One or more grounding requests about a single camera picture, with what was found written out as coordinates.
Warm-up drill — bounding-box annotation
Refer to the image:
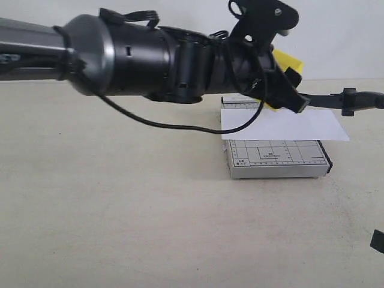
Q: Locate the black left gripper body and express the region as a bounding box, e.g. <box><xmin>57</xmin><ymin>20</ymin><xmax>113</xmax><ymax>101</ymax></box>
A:
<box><xmin>209</xmin><ymin>1</ymin><xmax>299</xmax><ymax>109</ymax></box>

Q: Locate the white paper sheet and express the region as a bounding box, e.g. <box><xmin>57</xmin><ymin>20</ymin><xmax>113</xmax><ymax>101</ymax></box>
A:
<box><xmin>221</xmin><ymin>109</ymin><xmax>350</xmax><ymax>141</ymax></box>

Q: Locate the black cutter blade arm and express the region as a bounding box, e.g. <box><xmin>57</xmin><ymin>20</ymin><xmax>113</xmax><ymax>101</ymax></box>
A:
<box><xmin>301</xmin><ymin>88</ymin><xmax>383</xmax><ymax>116</ymax></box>

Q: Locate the yellow foam cube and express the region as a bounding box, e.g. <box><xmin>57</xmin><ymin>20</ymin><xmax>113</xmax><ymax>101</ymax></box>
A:
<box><xmin>272</xmin><ymin>49</ymin><xmax>304</xmax><ymax>74</ymax></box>

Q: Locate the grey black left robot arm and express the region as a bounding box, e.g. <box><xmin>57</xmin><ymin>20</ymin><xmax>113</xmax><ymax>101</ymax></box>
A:
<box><xmin>1</xmin><ymin>1</ymin><xmax>310</xmax><ymax>113</ymax></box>

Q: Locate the grey paper cutter base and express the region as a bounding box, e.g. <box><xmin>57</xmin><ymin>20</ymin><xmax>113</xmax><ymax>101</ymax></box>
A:
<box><xmin>220</xmin><ymin>95</ymin><xmax>334</xmax><ymax>181</ymax></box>

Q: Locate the black camera cable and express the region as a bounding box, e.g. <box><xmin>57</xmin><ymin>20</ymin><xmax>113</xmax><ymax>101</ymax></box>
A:
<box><xmin>53</xmin><ymin>26</ymin><xmax>271</xmax><ymax>135</ymax></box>

